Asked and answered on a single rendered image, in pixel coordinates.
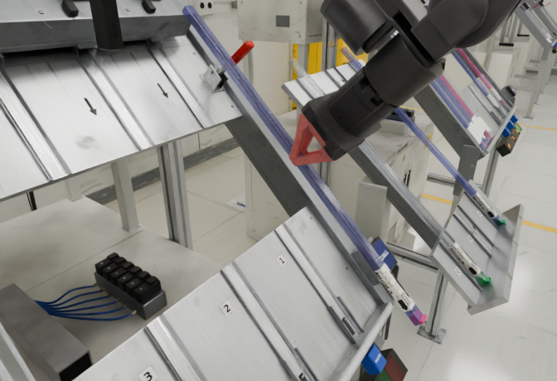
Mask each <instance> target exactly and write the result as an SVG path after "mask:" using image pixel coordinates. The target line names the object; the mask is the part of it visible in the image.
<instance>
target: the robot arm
mask: <svg viewBox="0 0 557 381"><path fill-rule="evenodd" d="M522 1H523V0H430V1H429V6H428V11H427V10H426V9H425V7H424V6H423V5H422V3H421V2H420V1H419V0H324V2H323V3H322V5H321V9H320V12H321V14H322V15H323V16H324V17H325V18H326V20H327V21H328V22H329V24H330V25H331V26H332V28H333V29H334V30H335V31H336V33H337V34H338V35H339V37H340V38H341V39H342V40H343V41H344V42H345V43H346V45H347V46H348V47H349V49H350V50H351V51H352V53H353V54H354V55H355V56H357V55H360V54H362V53H364V52H365V53H366V54H369V53H371V52H372V51H374V50H375V49H377V48H378V47H379V46H381V45H382V44H383V43H384V42H385V41H387V40H388V39H389V38H390V37H391V36H392V35H393V34H394V33H395V32H396V31H397V32H398V33H397V34H396V35H395V36H394V37H393V38H392V39H391V40H390V41H389V42H388V43H387V44H386V45H385V46H384V47H382V48H381V49H380V50H379V51H378V52H377V53H376V54H375V55H374V56H373V57H372V58H371V59H370V60H369V61H367V62H366V65H365V66H362V67H361V68H360V69H359V70H358V71H357V72H356V73H355V74H354V75H353V76H352V77H351V78H350V79H349V80H348V81H347V82H346V83H345V84H344V85H343V86H342V87H341V88H340V89H339V90H336V91H334V92H331V93H329V94H325V95H323V96H320V97H318V98H315V99H312V100H309V101H308V102H307V103H306V104H305V105H304V106H303V107H302V108H301V111H302V112H301V113H300V115H299V119H298V126H297V132H296V136H295V139H294V142H293V146H292V149H291V152H290V155H289V160H290V161H291V162H292V164H294V165H295V166H301V165H307V164H312V163H319V162H334V161H336V160H338V159H340V158H341V157H343V156H345V155H346V154H347V153H348V152H350V151H352V150H353V149H355V148H356V147H358V146H360V145H361V144H362V143H363V142H364V141H365V139H366V138H367V137H369V136H370V135H371V134H373V133H375V132H377V131H378V130H380V129H381V124H380V122H381V121H382V120H383V119H385V118H386V117H388V116H389V115H390V114H392V113H393V112H394V111H395V110H396V109H397V108H398V107H399V106H401V105H403V104H404V103H406V102H407V101H408V100H409V99H411V98H412V97H414V96H415V95H416V94H417V93H418V92H419V91H421V90H422V89H423V88H425V87H426V86H427V85H429V84H430V83H431V82H433V81H434V80H436V79H437V78H438V77H439V76H440V75H441V74H442V73H443V67H442V65H441V63H440V62H441V61H442V60H443V59H444V57H445V56H446V55H448V54H450V53H452V52H454V51H455V50H456V49H457V48H467V47H470V46H475V45H477V44H479V43H481V42H483V41H485V40H486V39H487V38H488V37H490V36H492V35H493V34H495V33H496V32H498V31H499V30H500V29H501V28H502V27H503V26H504V24H505V23H506V22H507V20H508V19H509V18H510V16H511V15H512V13H513V12H514V11H515V10H516V9H517V7H518V6H519V5H520V4H521V2H522ZM314 137H315V138H316V139H317V141H318V142H319V143H320V145H321V146H322V148H321V149H319V150H316V151H313V152H308V146H309V145H310V143H311V141H312V139H313V138H314ZM300 150H301V152H302V153H303V155H304V156H305V157H300V156H299V152H300Z"/></svg>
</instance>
